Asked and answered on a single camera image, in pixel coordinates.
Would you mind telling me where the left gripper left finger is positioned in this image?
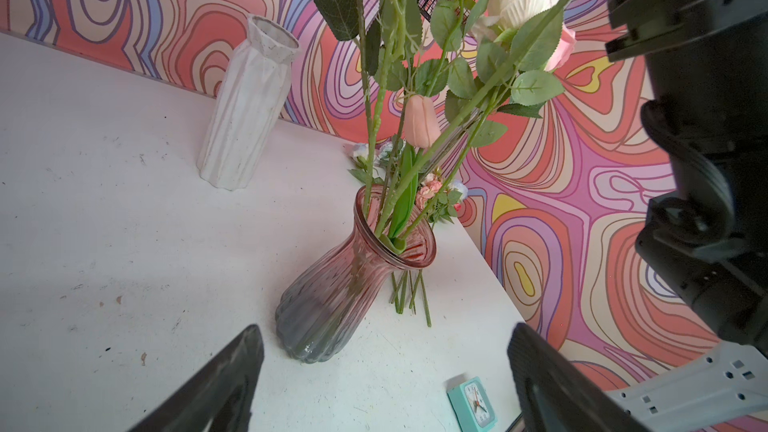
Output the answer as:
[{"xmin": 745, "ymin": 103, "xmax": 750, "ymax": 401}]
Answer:
[{"xmin": 132, "ymin": 324, "xmax": 265, "ymax": 431}]

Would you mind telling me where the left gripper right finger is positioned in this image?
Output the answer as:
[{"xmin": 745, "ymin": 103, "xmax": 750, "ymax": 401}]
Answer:
[{"xmin": 507, "ymin": 323, "xmax": 646, "ymax": 432}]

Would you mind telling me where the pink grey glass vase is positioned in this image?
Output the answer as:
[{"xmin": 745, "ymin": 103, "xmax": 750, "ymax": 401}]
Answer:
[{"xmin": 275, "ymin": 185, "xmax": 437, "ymax": 363}]

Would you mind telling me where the peach tulip bud stem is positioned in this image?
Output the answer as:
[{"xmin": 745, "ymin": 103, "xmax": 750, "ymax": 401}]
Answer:
[{"xmin": 387, "ymin": 95, "xmax": 441, "ymax": 253}]

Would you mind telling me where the light pink rose stem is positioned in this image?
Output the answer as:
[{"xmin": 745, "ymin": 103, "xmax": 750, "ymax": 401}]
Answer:
[{"xmin": 380, "ymin": 26, "xmax": 576, "ymax": 245}]

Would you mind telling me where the cream white rose stem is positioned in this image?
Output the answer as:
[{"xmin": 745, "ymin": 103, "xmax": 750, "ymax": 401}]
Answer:
[{"xmin": 364, "ymin": 0, "xmax": 566, "ymax": 248}]

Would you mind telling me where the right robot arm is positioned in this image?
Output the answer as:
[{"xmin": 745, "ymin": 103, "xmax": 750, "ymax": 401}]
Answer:
[{"xmin": 606, "ymin": 0, "xmax": 767, "ymax": 431}]

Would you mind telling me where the bunch of artificial flowers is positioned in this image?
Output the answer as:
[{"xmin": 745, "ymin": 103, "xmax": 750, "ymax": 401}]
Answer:
[{"xmin": 343, "ymin": 141, "xmax": 469, "ymax": 328}]

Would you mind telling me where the white ribbed ceramic vase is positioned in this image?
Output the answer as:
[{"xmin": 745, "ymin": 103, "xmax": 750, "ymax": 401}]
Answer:
[{"xmin": 197, "ymin": 15, "xmax": 300, "ymax": 191}]

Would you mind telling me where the mint green small clock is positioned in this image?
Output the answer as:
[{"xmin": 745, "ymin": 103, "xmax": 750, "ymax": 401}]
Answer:
[{"xmin": 447, "ymin": 377, "xmax": 498, "ymax": 432}]

